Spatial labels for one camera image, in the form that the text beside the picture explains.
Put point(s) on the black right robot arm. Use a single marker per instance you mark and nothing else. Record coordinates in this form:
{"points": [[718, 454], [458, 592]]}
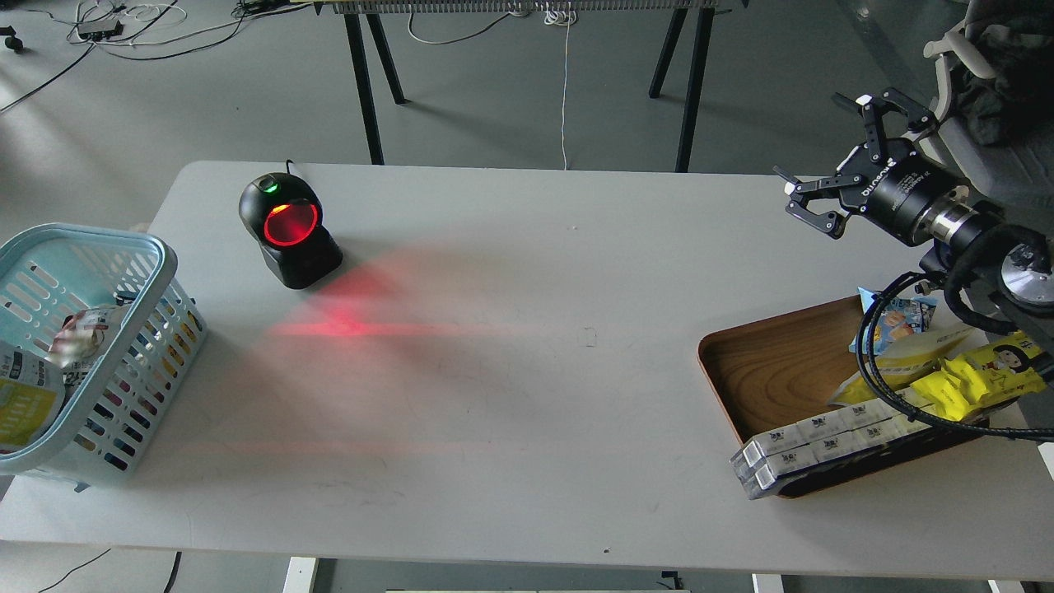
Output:
{"points": [[996, 276]]}

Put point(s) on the black barcode scanner red window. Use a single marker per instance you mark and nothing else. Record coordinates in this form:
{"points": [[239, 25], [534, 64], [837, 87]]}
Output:
{"points": [[284, 215]]}

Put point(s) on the white long snack box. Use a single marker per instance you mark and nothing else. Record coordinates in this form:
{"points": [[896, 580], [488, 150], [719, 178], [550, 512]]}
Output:
{"points": [[829, 449]]}

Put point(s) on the blue snack packet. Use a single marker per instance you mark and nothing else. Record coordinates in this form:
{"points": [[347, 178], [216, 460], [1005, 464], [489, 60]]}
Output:
{"points": [[903, 317]]}

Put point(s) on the black table legs background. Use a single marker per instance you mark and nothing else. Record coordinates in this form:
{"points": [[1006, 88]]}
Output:
{"points": [[557, 84]]}

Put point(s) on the yellow white snack pouch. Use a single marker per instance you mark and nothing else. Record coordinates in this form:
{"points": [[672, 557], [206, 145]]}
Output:
{"points": [[32, 395]]}

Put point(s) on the white office chair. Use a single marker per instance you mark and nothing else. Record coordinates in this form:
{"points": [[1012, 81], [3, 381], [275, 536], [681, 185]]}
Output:
{"points": [[1018, 175]]}

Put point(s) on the light blue plastic basket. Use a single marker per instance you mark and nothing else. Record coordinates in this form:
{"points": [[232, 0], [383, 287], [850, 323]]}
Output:
{"points": [[54, 271]]}

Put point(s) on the pale yellow snack bag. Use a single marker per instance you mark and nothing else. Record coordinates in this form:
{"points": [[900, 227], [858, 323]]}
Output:
{"points": [[904, 361]]}

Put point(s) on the dark clothing on chair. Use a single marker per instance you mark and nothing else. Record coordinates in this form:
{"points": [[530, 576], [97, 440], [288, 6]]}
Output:
{"points": [[1015, 38]]}

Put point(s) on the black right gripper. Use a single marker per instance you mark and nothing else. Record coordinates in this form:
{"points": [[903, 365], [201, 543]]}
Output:
{"points": [[885, 180]]}

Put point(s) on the bright yellow cartoon snack bag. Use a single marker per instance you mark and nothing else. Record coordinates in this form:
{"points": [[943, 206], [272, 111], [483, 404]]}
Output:
{"points": [[984, 378]]}

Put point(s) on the snack packet in basket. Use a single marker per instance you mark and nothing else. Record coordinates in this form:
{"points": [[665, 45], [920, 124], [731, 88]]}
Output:
{"points": [[83, 340]]}

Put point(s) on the brown wooden tray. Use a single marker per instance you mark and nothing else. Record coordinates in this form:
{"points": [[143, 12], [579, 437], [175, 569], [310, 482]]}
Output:
{"points": [[772, 372]]}

